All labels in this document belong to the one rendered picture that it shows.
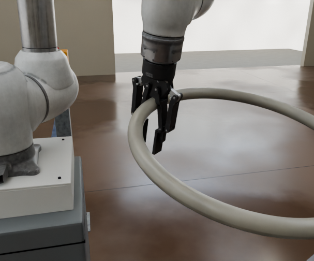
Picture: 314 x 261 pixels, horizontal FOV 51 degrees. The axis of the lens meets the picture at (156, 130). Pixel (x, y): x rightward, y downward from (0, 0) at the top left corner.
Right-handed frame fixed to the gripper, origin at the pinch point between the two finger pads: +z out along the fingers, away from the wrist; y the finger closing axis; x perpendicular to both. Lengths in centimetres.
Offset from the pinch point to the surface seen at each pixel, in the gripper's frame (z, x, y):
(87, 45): 152, 370, -448
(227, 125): 134, 269, -86
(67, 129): 54, 42, -87
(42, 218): 20.2, -23.8, -12.4
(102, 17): 99, 399, -438
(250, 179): 113, 163, -15
